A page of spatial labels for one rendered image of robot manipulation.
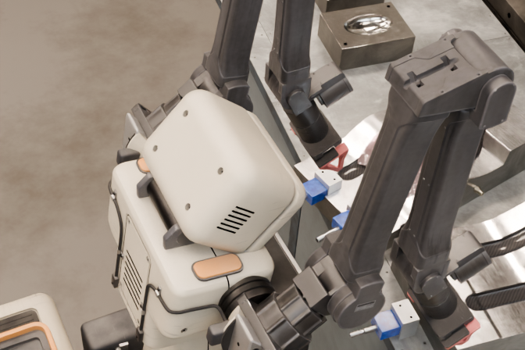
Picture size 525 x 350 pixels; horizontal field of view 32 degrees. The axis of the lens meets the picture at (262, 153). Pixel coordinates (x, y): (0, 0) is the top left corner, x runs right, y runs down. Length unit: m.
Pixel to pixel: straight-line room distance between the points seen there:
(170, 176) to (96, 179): 1.81
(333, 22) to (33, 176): 1.27
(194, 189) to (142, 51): 2.34
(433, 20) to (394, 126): 1.45
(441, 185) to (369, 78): 1.12
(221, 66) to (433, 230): 0.45
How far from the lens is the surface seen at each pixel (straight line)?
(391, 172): 1.14
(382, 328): 1.78
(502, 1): 2.73
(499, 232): 1.92
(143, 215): 1.40
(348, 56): 2.31
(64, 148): 3.25
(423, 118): 1.08
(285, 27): 1.52
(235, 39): 1.48
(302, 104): 1.63
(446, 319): 1.53
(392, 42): 2.34
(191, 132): 1.33
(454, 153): 1.19
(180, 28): 3.72
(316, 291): 1.29
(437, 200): 1.25
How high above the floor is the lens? 2.30
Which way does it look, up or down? 46 degrees down
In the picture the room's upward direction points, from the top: 5 degrees clockwise
